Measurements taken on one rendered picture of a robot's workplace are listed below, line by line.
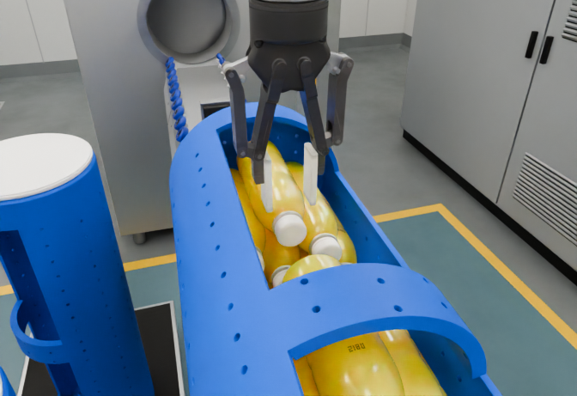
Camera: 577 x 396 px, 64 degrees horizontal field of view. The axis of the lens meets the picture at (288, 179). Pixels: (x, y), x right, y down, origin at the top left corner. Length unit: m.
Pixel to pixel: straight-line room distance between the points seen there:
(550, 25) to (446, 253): 1.13
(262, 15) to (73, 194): 0.70
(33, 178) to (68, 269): 0.21
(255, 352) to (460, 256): 2.12
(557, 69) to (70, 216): 1.99
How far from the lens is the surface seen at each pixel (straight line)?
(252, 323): 0.40
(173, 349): 1.78
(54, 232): 1.06
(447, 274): 2.33
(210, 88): 1.72
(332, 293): 0.39
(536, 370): 2.08
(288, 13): 0.43
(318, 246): 0.61
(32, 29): 5.15
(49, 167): 1.07
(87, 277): 1.15
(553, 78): 2.35
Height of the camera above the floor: 1.51
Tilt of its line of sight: 32 degrees down
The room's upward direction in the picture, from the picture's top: straight up
